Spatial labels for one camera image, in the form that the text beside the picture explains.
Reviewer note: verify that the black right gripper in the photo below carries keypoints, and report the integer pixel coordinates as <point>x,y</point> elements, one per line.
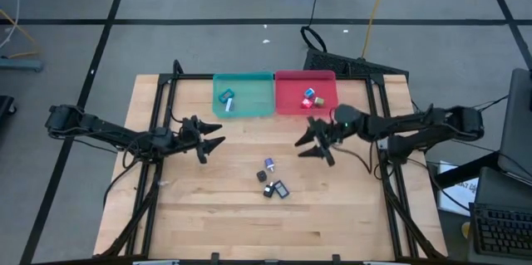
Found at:
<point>328,134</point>

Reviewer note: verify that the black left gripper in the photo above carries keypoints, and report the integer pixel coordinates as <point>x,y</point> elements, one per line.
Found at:
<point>187,136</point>

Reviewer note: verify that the red charging adapter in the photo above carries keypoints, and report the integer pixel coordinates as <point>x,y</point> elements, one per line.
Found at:
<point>306,104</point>

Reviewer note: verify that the green white charging adapter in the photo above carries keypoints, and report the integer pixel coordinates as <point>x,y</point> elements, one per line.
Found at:
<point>319,101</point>

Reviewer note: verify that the purple white charging adapter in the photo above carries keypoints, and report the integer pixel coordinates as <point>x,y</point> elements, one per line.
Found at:
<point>269,162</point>

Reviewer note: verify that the light blue charging adapter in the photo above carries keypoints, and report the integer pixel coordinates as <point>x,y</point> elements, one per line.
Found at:
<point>309,92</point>

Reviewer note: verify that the navy blue digital watch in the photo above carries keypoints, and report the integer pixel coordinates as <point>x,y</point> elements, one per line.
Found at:
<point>282,189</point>

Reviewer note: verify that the black charging adapter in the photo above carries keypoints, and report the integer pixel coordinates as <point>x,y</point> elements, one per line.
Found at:
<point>261,176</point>
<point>269,191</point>

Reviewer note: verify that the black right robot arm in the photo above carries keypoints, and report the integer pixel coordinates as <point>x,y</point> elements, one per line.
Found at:
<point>415,126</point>

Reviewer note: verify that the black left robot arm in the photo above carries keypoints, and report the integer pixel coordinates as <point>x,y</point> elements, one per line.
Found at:
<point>104,128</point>

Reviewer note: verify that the teal translucent plastic bin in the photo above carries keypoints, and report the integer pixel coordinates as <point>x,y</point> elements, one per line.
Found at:
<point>253,99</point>

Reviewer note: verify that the pink translucent plastic bin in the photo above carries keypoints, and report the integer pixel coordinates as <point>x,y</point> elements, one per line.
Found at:
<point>291,90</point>

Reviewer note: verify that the white paper sheet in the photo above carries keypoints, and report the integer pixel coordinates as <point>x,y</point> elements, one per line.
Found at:
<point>457,198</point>

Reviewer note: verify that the grey-blue stand foot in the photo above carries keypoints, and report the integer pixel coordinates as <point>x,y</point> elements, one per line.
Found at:
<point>21,65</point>

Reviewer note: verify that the grey laptop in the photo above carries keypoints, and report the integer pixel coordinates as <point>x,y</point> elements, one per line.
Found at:
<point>517,124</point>

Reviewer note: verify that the black keyboard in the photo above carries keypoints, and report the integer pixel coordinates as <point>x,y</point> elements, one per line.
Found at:
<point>503,232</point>

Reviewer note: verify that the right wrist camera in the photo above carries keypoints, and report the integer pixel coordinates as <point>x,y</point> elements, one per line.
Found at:
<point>347,114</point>

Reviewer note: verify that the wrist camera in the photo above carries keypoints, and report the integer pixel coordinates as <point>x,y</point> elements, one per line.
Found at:
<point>161,135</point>
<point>347,114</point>

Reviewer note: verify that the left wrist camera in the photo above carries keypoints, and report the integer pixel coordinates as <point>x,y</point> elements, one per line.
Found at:
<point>161,135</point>

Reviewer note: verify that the black aluminium table frame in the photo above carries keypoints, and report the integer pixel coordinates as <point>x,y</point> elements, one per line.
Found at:
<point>191,77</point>

